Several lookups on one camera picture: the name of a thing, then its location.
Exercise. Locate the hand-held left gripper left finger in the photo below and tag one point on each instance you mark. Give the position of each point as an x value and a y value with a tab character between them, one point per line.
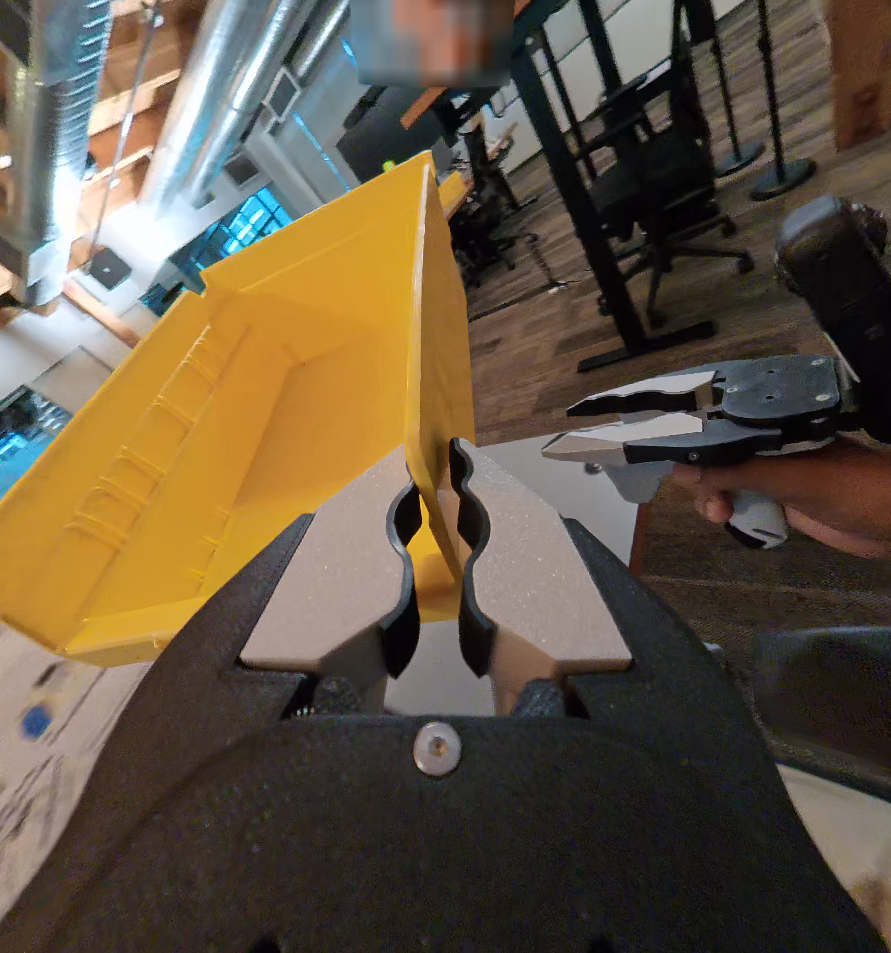
326	595

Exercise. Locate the black office chair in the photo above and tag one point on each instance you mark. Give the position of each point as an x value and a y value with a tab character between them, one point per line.
654	186

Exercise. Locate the white instruction poster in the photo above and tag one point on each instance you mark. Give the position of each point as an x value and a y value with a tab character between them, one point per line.
43	782

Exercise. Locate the silver round duct pipe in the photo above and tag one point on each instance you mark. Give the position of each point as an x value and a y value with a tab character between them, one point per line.
222	97

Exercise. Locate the person's right hand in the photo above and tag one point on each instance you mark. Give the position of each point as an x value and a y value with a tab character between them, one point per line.
840	499

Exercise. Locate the black square ceiling box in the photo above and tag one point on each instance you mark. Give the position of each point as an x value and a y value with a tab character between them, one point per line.
109	269

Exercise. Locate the black monitor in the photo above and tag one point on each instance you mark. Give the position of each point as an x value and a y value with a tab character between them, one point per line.
393	134

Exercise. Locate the grey desk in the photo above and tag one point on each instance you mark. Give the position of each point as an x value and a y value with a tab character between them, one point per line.
534	506

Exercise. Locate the black stanchion post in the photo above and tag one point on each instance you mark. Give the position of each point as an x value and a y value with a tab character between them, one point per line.
784	175
739	158

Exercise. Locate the silver rectangular ventilation duct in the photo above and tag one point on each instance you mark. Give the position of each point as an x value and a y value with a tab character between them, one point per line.
50	149

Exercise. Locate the wooden post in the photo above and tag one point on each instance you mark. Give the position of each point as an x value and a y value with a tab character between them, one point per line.
862	74

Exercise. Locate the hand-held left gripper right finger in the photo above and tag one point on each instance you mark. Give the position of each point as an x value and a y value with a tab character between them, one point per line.
549	595

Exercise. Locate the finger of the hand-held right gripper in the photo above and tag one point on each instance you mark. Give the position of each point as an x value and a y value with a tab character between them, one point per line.
624	435
661	391

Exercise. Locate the black desk frame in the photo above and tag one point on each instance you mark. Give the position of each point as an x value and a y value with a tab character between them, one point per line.
570	186

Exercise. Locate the large yellow storage bin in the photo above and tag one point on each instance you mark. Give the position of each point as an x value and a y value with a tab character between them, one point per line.
266	335

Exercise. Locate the dark grey chair seat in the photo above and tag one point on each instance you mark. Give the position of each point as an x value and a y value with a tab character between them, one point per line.
840	700

